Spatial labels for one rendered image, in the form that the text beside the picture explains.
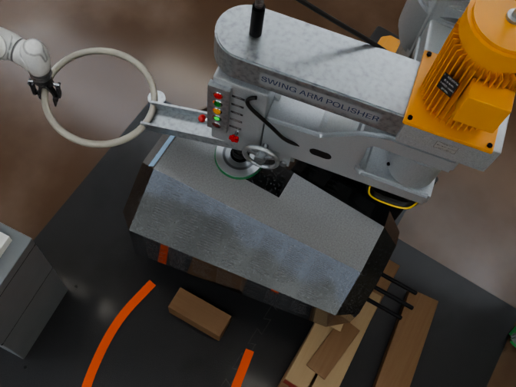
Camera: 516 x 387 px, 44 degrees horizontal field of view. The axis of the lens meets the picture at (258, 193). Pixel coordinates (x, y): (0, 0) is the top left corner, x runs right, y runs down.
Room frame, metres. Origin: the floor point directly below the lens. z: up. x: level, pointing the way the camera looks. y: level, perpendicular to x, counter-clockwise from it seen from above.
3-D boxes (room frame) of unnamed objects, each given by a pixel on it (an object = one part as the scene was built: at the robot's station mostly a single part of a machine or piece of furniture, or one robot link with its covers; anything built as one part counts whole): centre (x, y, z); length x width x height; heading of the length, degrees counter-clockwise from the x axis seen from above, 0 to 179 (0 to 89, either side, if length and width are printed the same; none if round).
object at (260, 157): (1.14, 0.01, 1.18); 0.15 x 0.10 x 0.15; 81
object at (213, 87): (1.17, 0.20, 1.35); 0.08 x 0.03 x 0.28; 81
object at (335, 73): (1.22, -0.23, 1.60); 0.96 x 0.25 x 0.17; 81
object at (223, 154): (1.28, 0.11, 0.82); 0.21 x 0.21 x 0.01
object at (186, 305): (0.72, 0.16, 0.07); 0.30 x 0.12 x 0.12; 72
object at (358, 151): (1.20, -0.27, 1.28); 0.74 x 0.23 x 0.49; 81
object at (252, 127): (1.26, 0.03, 1.30); 0.36 x 0.22 x 0.45; 81
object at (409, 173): (1.17, -0.54, 1.32); 0.19 x 0.19 x 0.20
